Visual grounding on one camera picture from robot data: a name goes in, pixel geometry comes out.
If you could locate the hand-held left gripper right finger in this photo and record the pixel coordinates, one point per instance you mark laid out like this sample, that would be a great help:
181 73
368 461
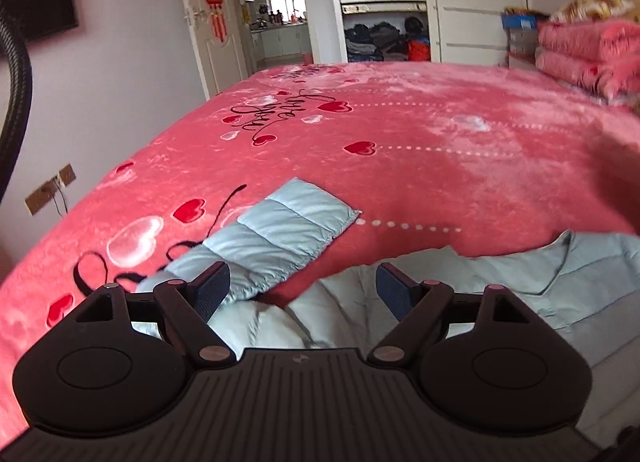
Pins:
395 289

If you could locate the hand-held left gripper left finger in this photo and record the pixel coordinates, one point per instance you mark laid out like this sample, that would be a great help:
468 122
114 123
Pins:
212 289

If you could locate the light blue down jacket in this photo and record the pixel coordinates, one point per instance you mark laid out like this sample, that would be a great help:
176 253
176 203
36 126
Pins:
280 229

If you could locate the pile of dark folded clothes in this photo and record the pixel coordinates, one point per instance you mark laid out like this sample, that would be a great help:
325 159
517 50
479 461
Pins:
380 39

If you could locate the pink heart printed bed blanket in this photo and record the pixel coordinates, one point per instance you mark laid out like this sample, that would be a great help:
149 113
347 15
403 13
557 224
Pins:
400 162

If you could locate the white room door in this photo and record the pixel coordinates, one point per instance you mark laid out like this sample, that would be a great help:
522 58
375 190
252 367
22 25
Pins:
225 62

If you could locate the white kitchen cabinet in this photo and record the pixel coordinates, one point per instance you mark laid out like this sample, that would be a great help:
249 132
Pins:
285 39

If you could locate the grey shoe box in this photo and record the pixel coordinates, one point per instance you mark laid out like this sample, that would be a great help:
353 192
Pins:
522 41

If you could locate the white wardrobe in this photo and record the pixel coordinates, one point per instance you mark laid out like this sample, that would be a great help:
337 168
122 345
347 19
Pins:
475 17

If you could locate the folded pink fleece blanket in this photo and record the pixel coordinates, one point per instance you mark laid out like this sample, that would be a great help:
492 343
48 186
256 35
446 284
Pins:
575 69
585 37

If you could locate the blue shoe box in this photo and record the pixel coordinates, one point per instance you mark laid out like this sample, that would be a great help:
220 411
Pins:
520 21

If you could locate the yellow floral quilt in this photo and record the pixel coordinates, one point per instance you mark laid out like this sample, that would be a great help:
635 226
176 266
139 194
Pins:
595 9

